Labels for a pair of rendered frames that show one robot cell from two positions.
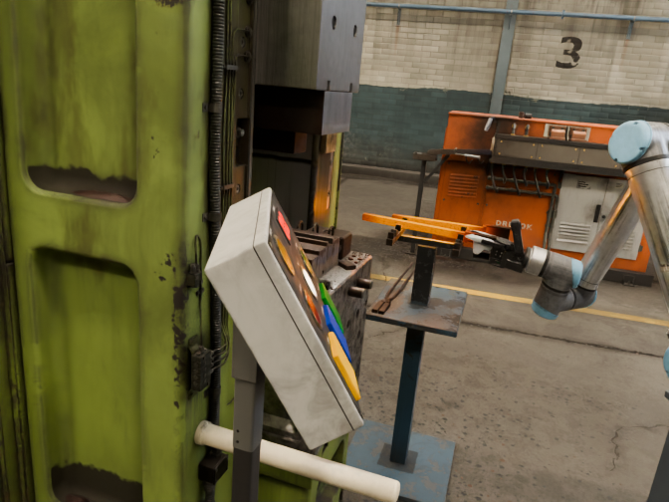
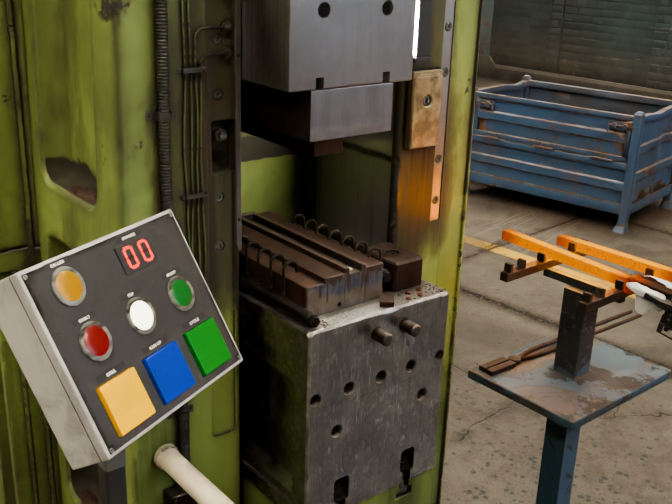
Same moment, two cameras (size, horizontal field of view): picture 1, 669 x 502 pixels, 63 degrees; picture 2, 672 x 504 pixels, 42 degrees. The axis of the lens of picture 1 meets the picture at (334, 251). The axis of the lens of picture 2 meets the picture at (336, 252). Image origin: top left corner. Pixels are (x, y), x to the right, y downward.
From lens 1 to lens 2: 90 cm
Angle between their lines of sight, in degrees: 31
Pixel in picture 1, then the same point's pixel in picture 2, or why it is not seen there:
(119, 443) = not seen: hidden behind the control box
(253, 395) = not seen: hidden behind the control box
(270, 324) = (28, 345)
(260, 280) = (16, 306)
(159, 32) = (101, 45)
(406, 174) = not seen: outside the picture
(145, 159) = (99, 166)
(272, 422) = (276, 473)
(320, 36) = (289, 32)
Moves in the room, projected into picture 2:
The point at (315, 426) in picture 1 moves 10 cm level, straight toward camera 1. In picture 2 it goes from (72, 448) to (11, 483)
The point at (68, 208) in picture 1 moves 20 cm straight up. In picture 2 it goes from (63, 203) to (55, 105)
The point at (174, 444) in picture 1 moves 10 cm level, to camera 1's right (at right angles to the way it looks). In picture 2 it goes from (129, 459) to (166, 476)
